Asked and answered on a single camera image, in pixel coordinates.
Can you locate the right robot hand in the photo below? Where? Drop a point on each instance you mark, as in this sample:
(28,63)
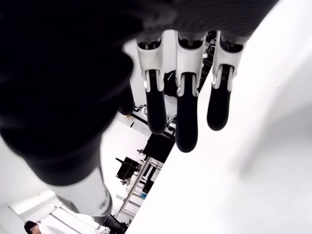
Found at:
(61,85)

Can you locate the black equipment box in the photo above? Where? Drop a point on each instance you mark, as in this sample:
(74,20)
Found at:
(128,168)

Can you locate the black computer monitor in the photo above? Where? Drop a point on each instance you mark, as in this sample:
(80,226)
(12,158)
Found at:
(158,147)

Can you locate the person in white shirt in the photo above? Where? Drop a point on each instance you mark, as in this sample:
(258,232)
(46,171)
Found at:
(31,228)

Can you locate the aluminium frame rack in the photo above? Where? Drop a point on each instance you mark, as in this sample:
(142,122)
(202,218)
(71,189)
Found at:
(136,185)

